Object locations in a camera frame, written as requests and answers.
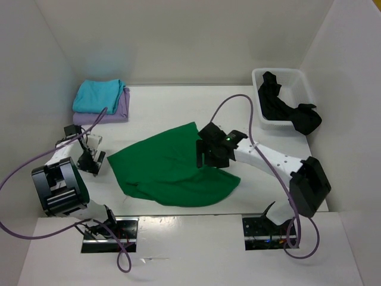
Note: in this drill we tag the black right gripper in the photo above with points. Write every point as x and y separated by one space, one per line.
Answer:
201 147

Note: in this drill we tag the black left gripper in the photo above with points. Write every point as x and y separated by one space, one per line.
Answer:
92 166

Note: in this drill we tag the purple t shirt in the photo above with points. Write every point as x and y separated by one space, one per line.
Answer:
120 116

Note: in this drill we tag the green t shirt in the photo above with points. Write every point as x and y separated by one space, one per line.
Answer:
163 169

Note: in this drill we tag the cyan t shirt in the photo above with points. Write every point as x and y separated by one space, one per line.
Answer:
94 96

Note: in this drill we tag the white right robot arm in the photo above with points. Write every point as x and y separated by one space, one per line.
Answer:
305 181

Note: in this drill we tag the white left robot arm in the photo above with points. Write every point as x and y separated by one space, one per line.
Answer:
61 188

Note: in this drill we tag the black t shirt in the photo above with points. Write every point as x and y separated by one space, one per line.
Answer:
304 119

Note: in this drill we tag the white plastic laundry basket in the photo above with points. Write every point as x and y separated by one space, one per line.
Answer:
294 91

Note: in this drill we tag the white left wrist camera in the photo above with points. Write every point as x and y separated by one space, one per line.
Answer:
92 142

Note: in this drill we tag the aluminium table edge rail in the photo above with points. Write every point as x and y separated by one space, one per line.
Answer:
153 109

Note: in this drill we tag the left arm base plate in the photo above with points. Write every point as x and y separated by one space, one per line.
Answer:
126 232

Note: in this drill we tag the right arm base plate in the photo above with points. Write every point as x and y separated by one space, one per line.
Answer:
262 234

